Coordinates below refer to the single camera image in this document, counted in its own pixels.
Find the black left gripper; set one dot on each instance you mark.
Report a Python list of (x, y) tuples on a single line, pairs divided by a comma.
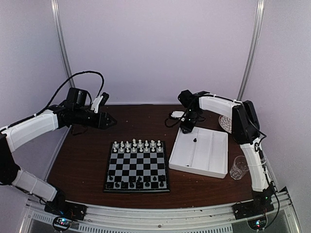
[(101, 122)]

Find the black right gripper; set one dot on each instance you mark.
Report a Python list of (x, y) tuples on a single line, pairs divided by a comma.
[(188, 126)]

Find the white plastic compartment tray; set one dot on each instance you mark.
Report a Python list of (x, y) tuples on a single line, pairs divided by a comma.
[(207, 157)]

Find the black white chess board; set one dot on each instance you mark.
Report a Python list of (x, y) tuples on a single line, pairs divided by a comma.
[(122, 166)]

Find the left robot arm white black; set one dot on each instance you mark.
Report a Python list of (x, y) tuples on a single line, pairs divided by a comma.
[(36, 128)]

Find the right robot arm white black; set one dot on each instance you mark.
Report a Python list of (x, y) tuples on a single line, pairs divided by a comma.
[(245, 130)]

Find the white chess pieces row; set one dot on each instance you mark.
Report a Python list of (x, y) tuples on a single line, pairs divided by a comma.
[(137, 146)]

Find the patterned ceramic plate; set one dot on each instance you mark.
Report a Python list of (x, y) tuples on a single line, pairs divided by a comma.
[(225, 123)]

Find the clear drinking glass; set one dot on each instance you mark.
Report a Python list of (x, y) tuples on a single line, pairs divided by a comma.
[(239, 168)]

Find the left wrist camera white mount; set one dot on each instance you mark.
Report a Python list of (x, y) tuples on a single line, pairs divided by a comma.
[(99, 101)]

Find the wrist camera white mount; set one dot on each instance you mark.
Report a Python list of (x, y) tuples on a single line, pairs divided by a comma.
[(177, 114), (99, 101)]

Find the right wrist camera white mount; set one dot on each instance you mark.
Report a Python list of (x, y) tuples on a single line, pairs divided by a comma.
[(177, 114)]

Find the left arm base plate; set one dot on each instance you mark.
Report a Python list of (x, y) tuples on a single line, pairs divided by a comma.
[(72, 211)]

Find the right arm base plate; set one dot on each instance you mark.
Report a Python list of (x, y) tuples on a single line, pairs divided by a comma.
[(248, 209)]

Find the left aluminium frame post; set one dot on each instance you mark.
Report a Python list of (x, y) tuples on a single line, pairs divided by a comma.
[(60, 35)]

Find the aluminium frame post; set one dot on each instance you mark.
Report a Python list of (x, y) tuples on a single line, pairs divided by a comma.
[(253, 47), (60, 35)]

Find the right aluminium frame post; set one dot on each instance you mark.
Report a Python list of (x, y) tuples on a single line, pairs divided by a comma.
[(253, 47)]

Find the front aluminium rail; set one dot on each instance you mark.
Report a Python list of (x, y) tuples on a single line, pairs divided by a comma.
[(211, 219)]

